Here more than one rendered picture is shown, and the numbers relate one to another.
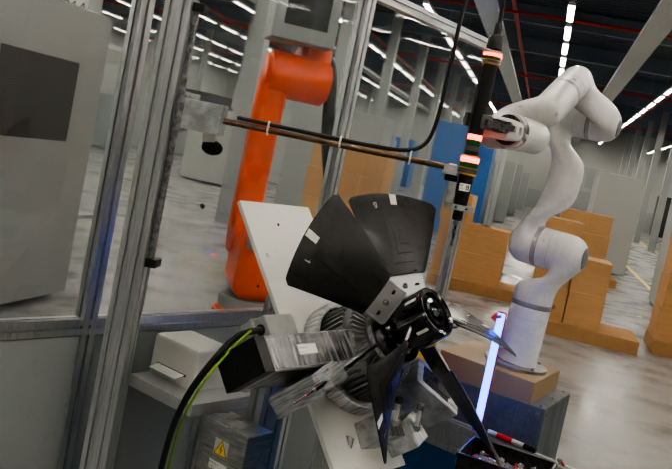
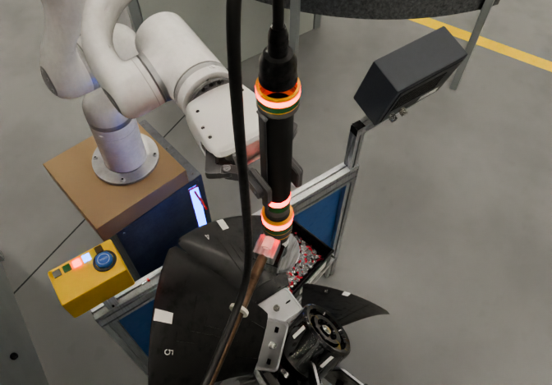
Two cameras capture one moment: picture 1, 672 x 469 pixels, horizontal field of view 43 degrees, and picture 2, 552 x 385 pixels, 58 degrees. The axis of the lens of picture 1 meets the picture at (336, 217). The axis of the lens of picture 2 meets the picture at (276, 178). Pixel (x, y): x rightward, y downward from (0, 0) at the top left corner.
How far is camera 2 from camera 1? 1.97 m
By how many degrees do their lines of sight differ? 75
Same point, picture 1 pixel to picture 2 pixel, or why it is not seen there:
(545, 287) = not seen: hidden behind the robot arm
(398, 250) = (237, 339)
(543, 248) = not seen: hidden behind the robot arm
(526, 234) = (78, 75)
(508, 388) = (168, 190)
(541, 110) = not seen: outside the picture
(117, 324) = not seen: outside the picture
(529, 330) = (135, 136)
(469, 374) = (132, 215)
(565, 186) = not seen: outside the picture
